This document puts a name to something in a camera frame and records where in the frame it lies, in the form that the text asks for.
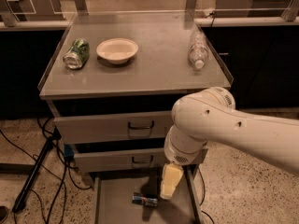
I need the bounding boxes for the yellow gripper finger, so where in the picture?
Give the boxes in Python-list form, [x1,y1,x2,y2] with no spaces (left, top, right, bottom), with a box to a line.
[160,163,184,200]

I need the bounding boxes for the silver blue redbull can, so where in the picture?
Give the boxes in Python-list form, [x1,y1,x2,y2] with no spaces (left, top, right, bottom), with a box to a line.
[132,192,158,207]

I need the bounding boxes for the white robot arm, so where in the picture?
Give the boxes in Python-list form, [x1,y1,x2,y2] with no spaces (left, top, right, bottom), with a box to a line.
[160,87,299,200]

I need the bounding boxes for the middle drawer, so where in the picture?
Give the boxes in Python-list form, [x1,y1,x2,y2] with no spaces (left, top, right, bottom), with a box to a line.
[73,145,209,174]

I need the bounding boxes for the drawer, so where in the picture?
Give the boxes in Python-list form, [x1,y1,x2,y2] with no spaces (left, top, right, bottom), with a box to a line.
[92,166,204,224]
[73,145,209,174]
[54,111,173,144]

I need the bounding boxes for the top drawer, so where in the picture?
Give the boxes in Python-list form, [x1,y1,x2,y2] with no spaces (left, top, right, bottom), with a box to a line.
[54,111,173,144]

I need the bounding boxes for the bottom drawer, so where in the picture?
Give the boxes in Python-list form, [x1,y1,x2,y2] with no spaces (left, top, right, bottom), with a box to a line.
[92,166,204,224]

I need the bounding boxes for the grey drawer cabinet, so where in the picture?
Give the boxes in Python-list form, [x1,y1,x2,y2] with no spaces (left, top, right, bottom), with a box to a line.
[39,12,233,224]

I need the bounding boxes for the green soda can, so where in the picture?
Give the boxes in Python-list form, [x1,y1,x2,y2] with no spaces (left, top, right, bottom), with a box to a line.
[63,38,90,70]

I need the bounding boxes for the blue box behind cabinet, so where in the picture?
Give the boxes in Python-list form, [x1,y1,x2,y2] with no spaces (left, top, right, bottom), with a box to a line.
[64,145,74,161]

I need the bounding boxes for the clear plastic water bottle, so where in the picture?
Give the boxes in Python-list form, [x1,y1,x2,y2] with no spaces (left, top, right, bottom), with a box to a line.
[189,31,209,71]

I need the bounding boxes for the white bowl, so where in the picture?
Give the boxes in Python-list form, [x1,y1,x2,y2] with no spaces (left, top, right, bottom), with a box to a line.
[96,38,138,64]

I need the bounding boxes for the black bar on floor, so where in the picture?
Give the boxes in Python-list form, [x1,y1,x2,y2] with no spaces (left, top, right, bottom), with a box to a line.
[12,137,53,214]

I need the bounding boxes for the dark shoe tip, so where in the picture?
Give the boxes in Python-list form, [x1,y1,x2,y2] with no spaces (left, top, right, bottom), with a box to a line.
[0,206,8,224]

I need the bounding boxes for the black middle drawer handle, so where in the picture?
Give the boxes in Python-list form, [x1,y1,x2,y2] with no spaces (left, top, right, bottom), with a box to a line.
[132,155,153,164]

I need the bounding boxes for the black drawer handle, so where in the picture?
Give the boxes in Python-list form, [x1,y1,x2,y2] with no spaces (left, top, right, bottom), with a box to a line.
[127,120,155,130]
[132,155,153,164]

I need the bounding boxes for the black cable right of cabinet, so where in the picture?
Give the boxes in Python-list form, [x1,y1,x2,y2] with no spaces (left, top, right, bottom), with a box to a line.
[197,168,216,224]

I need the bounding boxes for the black top drawer handle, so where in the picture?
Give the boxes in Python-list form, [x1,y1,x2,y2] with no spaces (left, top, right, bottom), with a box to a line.
[127,120,155,130]

